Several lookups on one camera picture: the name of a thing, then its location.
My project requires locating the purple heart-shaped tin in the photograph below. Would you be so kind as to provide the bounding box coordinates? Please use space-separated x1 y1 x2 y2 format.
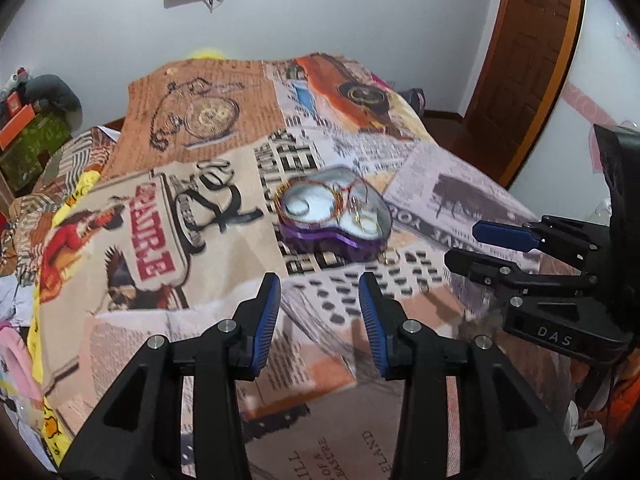
277 164 392 263

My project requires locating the red gold bracelet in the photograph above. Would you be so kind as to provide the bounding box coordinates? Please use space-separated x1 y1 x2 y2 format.
280 177 387 225

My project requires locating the pile of household clutter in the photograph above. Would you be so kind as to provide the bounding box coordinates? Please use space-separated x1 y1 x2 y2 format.
0 66 32 107

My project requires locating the striped orange cloth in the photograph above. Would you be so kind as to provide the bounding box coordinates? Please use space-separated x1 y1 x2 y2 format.
0 126 122 283

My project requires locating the newspaper print blanket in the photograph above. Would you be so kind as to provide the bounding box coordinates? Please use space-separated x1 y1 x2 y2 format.
35 52 581 480

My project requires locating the dark bag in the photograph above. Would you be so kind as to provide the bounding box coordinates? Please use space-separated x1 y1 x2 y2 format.
397 87 427 116

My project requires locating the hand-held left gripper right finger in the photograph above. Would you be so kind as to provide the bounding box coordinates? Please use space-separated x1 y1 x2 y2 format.
358 272 586 480

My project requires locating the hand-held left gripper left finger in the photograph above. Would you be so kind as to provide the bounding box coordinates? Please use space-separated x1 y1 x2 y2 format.
57 272 282 480

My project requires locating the cartoon print cloth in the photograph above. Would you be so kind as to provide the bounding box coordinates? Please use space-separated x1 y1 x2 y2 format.
0 170 103 471

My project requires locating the white heart-print wardrobe door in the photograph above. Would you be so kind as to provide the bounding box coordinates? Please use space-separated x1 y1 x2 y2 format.
509 0 640 223

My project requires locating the brown wooden door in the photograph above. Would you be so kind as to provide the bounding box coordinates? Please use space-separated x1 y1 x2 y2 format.
462 0 587 190

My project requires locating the orange box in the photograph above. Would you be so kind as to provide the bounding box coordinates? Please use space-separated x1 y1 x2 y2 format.
0 101 37 151

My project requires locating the grey stuffed toy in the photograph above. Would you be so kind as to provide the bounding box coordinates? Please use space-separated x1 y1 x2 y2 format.
22 74 84 129

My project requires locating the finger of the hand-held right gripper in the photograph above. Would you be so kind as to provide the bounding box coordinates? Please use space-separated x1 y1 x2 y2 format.
443 250 598 297
471 215 608 263

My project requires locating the yellow object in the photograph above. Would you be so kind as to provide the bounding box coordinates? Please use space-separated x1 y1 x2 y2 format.
187 48 234 62

